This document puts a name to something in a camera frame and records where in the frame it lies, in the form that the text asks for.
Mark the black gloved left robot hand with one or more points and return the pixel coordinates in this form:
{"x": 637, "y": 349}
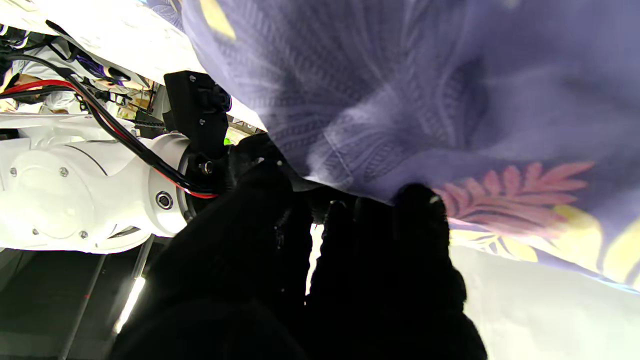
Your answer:
{"x": 300, "y": 280}

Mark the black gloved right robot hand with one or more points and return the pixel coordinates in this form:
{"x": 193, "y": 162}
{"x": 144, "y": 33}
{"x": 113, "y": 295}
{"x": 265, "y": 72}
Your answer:
{"x": 255, "y": 150}

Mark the blue leaf print pillowcase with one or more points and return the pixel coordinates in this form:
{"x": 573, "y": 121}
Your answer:
{"x": 425, "y": 90}

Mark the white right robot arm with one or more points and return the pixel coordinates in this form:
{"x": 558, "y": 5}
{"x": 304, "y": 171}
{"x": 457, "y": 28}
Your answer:
{"x": 65, "y": 190}

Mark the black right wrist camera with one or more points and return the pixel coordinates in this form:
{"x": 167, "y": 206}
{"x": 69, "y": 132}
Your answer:
{"x": 197, "y": 110}

